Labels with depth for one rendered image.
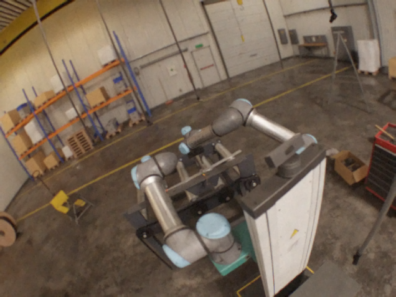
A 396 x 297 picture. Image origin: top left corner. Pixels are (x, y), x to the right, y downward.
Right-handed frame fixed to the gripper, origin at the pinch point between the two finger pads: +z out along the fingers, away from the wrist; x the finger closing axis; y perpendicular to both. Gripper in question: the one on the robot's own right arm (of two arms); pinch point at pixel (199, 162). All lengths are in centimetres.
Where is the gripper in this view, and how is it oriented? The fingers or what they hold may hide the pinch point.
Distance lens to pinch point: 151.6
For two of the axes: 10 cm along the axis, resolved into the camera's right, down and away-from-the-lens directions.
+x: -9.0, 4.2, -1.0
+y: -2.8, -3.9, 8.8
